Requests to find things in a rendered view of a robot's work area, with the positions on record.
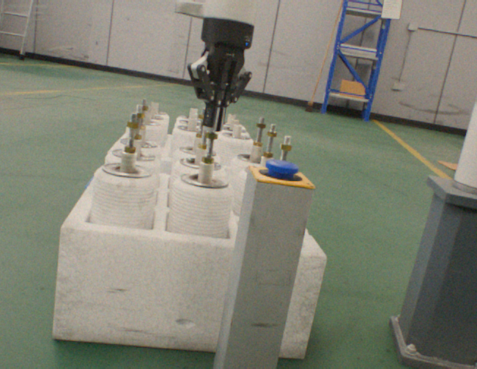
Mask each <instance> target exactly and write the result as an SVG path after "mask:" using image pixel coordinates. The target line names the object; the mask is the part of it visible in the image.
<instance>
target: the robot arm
mask: <svg viewBox="0 0 477 369"><path fill-rule="evenodd" d="M258 5H259V0H206V3H199V2H194V1H188V0H177V1H176V4H175V11H174V12H176V13H178V14H182V15H187V16H191V17H194V18H200V19H203V23H202V28H201V41H203V42H204V48H203V50H202V52H201V58H200V60H198V61H197V62H195V63H193V62H190V63H188V72H189V74H190V77H191V81H192V84H193V88H194V91H195V93H196V98H197V99H199V100H202V101H204V103H205V110H204V119H203V129H204V130H206V131H210V132H221V131H222V130H223V125H224V120H225V114H226V108H228V107H229V104H230V103H236V102H237V101H238V100H239V98H240V95H241V94H242V93H243V90H244V89H245V86H247V85H248V83H249V81H250V80H251V78H252V72H249V71H247V70H245V68H244V66H243V65H244V62H245V59H244V50H245V49H250V48H251V46H252V39H253V35H254V26H255V20H256V16H257V12H258ZM212 82H213V83H212ZM226 83H228V85H226ZM213 89H214V90H215V91H214V94H213V91H212V90H213ZM203 90H204V91H203ZM233 91H234V93H233V94H232V92H233ZM452 186H453V187H455V188H457V189H460V190H463V191H465V192H467V193H470V194H473V195H477V98H476V102H475V105H474V109H473V113H472V116H471V120H470V122H469V125H468V128H467V133H466V136H465V142H464V145H463V147H462V153H461V156H460V158H459V164H458V167H457V170H456V173H455V174H454V180H453V184H452Z"/></svg>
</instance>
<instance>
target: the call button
mask: <svg viewBox="0 0 477 369"><path fill-rule="evenodd" d="M265 167H266V168H267V169H268V174H269V175H271V176H277V177H281V178H288V179H291V178H293V176H294V175H295V174H297V172H298V169H299V167H298V166H297V165H295V163H291V162H289V161H285V160H267V162H266V166H265Z"/></svg>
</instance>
